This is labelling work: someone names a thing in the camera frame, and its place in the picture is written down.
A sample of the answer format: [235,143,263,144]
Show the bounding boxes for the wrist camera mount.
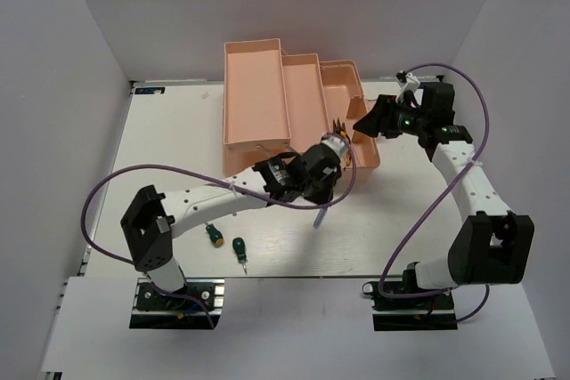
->
[321,133,351,165]
[395,70,420,103]

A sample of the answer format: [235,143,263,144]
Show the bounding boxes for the yellow long nose pliers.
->
[332,118,349,140]

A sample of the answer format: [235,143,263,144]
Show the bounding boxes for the stubby green orange screwdriver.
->
[205,222,224,247]

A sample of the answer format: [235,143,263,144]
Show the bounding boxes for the blue red handled screwdriver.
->
[313,208,328,230]

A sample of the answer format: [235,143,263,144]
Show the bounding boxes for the pink plastic toolbox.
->
[223,38,380,182]

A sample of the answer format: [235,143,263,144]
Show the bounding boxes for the stubby green grey screwdriver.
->
[232,237,248,274]

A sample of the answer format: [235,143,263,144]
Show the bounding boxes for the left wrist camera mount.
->
[321,133,351,165]

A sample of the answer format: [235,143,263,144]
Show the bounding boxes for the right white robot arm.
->
[353,82,534,308]

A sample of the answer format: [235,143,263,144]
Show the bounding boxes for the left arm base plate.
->
[129,279,225,330]

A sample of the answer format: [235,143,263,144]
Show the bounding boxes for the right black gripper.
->
[353,94,429,139]

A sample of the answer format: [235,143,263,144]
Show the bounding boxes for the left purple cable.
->
[80,133,357,327]

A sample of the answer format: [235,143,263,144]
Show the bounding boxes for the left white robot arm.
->
[120,136,348,308]

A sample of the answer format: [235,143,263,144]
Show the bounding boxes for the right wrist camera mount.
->
[395,70,420,103]

